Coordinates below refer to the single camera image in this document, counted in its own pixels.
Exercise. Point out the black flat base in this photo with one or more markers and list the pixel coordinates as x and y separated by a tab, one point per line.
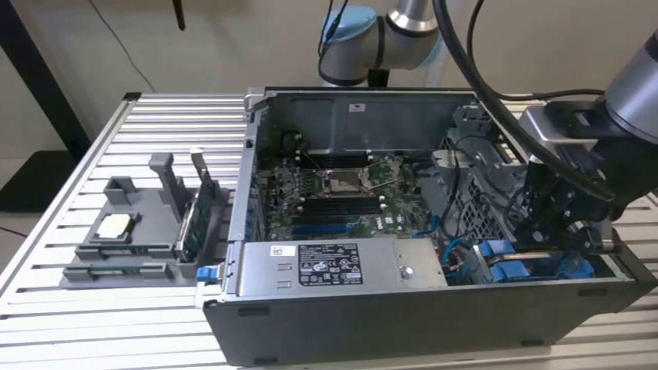
34	181

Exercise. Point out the black open PC case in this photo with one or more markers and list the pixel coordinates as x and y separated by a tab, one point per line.
412	323

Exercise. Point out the grey metal disk bay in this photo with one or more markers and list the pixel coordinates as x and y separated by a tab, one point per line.
481	219

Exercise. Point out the blue disk carrier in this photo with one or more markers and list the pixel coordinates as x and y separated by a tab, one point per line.
512	271

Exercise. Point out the blue expansion slot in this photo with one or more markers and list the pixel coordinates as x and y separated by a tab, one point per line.
320	231

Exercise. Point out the silver CPU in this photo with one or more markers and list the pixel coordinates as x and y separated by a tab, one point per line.
118	225

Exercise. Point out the green motherboard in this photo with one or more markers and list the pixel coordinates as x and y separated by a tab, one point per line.
401	208

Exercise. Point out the black RAM slot bank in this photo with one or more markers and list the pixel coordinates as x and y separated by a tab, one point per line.
334	160
342	210

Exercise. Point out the black slanted post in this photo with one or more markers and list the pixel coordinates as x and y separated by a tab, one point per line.
37	73

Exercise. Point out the grey parts rack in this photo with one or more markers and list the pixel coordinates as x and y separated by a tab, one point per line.
154	216

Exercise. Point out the silver power supply unit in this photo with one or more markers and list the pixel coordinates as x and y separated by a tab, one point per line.
381	266

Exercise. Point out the CPU socket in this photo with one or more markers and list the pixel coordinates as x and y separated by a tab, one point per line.
344	182

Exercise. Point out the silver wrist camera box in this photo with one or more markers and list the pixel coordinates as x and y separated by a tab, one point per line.
540	131

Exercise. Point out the blue case latch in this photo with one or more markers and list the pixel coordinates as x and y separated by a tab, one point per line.
205	274

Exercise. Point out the hard disk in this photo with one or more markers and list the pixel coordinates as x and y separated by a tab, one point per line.
501	248

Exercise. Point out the green graphics card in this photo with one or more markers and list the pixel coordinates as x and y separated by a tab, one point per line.
202	216

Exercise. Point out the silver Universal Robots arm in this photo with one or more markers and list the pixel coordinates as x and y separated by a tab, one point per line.
354	58

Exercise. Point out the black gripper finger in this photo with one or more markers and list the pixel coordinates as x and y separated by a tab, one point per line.
534	235
592	239

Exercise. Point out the black hanging rod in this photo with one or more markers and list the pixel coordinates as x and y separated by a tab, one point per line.
179	15

